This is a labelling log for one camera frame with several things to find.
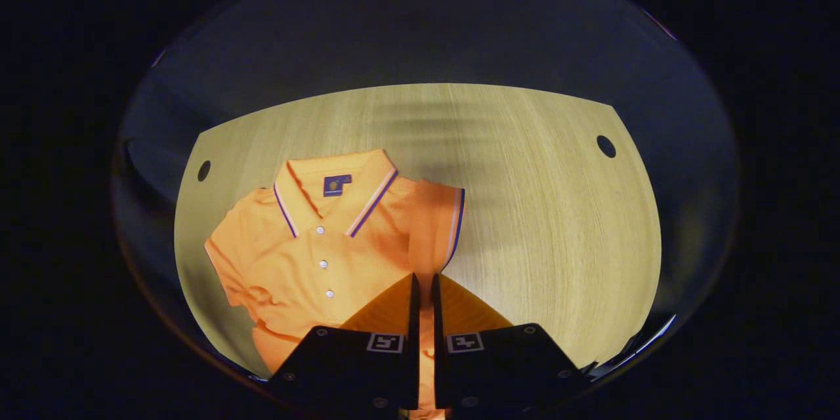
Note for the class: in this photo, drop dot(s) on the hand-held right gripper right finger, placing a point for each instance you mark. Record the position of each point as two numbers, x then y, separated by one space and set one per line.
436 354

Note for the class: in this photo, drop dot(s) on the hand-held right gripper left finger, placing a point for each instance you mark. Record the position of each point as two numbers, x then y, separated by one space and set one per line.
415 354

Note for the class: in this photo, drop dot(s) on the orange T-shirt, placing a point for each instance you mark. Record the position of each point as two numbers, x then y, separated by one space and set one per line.
308 275

